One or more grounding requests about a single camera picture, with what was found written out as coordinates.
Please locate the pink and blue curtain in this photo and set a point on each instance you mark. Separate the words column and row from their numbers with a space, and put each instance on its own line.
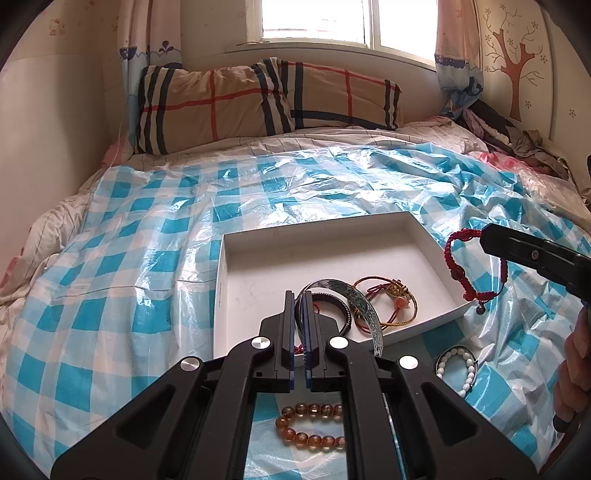
column 457, row 69

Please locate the blue patterned curtain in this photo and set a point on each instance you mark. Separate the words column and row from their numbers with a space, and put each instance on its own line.
column 147, row 41

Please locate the white cardboard box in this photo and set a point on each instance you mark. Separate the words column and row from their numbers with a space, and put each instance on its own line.
column 258, row 277

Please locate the red plastic bag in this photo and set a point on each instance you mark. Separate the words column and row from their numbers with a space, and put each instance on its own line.
column 496, row 160

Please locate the pile of dark clothes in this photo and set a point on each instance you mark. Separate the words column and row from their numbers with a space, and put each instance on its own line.
column 508, row 129

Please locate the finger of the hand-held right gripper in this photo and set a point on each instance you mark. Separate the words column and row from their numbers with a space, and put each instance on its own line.
column 545, row 261

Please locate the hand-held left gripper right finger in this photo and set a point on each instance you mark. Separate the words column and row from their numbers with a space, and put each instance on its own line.
column 310, row 369

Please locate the silver engraved bangle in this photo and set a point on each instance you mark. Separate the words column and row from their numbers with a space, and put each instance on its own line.
column 369, row 314

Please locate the cartoon cat wall sticker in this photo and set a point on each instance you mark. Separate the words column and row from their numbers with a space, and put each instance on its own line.
column 54, row 30

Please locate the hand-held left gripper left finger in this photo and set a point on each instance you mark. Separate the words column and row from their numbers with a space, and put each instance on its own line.
column 291, row 364

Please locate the tan plaid pillow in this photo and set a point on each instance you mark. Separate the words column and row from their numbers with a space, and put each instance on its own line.
column 203, row 106
column 341, row 97

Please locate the black bangle with red thread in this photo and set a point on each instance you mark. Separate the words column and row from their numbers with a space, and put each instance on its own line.
column 345, row 310

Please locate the brown tree wall sticker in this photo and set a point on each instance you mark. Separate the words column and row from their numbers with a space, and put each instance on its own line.
column 515, row 74

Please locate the person's right hand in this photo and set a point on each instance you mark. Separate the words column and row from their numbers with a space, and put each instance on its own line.
column 575, row 369

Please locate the window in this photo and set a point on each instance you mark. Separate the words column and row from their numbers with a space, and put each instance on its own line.
column 323, row 21

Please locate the blue checkered plastic sheet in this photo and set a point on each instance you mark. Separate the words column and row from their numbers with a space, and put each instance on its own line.
column 138, row 258

